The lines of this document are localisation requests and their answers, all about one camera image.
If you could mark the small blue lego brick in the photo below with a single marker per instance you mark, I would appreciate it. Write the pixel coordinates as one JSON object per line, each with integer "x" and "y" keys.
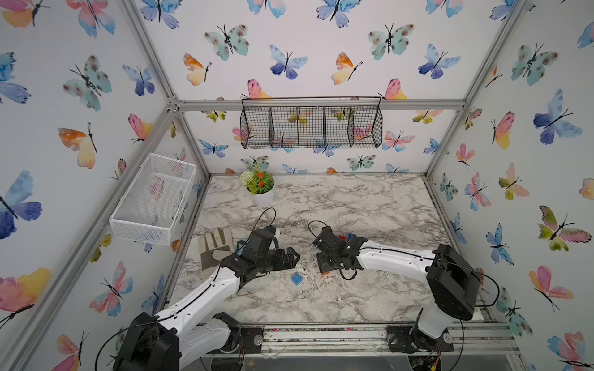
{"x": 297, "y": 279}

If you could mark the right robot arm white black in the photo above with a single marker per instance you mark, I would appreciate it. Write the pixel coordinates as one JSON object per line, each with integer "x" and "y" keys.
{"x": 454, "y": 284}

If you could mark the white pot artificial plant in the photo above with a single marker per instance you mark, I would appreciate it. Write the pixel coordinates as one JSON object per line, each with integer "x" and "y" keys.
{"x": 261, "y": 185}

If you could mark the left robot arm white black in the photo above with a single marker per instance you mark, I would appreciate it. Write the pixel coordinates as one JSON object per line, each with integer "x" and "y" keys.
{"x": 187, "y": 330}

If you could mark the beige green work glove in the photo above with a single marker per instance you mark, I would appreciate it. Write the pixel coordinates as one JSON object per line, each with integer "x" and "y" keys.
{"x": 214, "y": 246}

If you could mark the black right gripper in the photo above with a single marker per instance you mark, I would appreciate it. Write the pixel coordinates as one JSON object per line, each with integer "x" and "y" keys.
{"x": 322, "y": 267}

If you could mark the black wire wall basket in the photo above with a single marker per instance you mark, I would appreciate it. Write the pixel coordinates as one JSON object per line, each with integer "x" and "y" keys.
{"x": 311, "y": 122}

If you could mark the white mesh wall basket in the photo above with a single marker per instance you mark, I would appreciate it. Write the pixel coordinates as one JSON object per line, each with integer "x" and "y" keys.
{"x": 152, "y": 205}

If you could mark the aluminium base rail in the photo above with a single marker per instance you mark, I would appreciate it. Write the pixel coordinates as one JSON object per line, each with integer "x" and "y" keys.
{"x": 370, "y": 339}

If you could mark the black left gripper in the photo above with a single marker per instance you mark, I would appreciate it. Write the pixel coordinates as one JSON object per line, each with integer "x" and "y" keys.
{"x": 290, "y": 263}

